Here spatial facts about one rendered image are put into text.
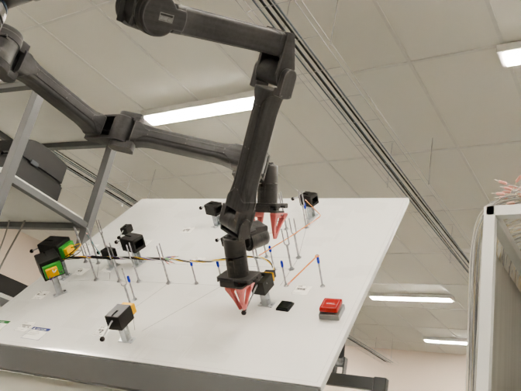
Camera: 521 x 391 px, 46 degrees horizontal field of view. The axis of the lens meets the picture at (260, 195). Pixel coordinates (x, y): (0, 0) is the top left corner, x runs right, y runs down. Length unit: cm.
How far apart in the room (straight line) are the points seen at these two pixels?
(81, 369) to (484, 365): 105
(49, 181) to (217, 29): 139
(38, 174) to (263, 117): 125
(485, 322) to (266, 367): 57
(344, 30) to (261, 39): 278
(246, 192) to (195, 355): 45
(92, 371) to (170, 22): 98
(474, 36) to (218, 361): 302
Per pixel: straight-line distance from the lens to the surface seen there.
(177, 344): 173
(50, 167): 257
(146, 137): 171
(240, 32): 137
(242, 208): 153
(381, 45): 426
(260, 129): 149
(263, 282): 172
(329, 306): 167
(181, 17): 124
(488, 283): 173
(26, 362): 194
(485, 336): 170
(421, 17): 403
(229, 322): 176
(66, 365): 184
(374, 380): 206
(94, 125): 175
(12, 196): 257
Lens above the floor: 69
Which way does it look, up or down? 23 degrees up
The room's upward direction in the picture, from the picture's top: 11 degrees clockwise
